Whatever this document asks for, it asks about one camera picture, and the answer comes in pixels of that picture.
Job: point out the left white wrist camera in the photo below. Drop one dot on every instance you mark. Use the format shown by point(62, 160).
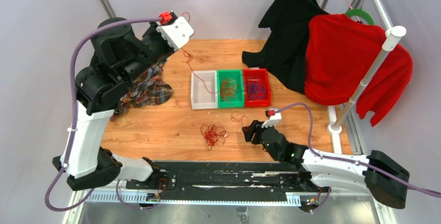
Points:
point(175, 30)

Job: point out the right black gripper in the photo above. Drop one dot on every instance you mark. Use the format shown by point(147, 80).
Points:
point(250, 130)

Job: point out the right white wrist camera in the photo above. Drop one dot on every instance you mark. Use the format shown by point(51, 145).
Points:
point(273, 117)

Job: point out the green plastic bin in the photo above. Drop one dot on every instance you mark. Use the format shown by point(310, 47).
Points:
point(230, 89)

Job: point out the black t-shirt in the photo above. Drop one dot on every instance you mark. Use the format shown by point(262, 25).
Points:
point(284, 53)

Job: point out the red t-shirt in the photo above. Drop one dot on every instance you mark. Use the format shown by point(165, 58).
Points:
point(339, 53)

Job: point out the metal rack top bar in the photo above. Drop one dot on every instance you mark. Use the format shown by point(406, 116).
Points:
point(382, 14)

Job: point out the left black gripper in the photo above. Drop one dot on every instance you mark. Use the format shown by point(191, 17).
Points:
point(152, 29)

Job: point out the red plastic bin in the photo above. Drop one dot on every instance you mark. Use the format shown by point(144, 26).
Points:
point(257, 88)

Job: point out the green hanger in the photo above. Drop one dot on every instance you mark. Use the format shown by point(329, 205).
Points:
point(361, 14)

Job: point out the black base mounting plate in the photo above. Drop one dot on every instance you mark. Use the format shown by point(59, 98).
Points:
point(179, 174)

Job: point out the slotted aluminium rail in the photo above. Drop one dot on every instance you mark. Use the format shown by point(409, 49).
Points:
point(213, 196)

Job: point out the plaid flannel shirt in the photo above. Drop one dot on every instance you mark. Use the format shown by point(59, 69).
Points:
point(149, 90)

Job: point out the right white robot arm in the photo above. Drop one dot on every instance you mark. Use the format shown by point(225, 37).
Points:
point(375, 174)

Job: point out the white clothes rack pole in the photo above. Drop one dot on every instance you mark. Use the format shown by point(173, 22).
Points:
point(393, 36)

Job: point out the white plastic bin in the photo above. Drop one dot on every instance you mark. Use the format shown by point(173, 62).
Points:
point(204, 90)

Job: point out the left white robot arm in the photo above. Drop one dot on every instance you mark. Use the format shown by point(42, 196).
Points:
point(104, 67)

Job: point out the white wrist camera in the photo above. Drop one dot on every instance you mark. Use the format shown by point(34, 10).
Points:
point(175, 30)
point(273, 117)

